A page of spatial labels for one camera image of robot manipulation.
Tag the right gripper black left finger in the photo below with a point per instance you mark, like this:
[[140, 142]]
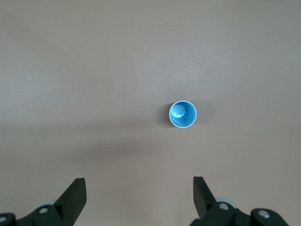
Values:
[[70, 202]]

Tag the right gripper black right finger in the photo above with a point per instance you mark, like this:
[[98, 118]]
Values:
[[204, 202]]

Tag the blue plastic cup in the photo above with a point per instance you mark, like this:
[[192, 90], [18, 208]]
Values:
[[185, 120]]

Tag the brown table mat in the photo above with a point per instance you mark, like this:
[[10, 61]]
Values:
[[94, 70]]

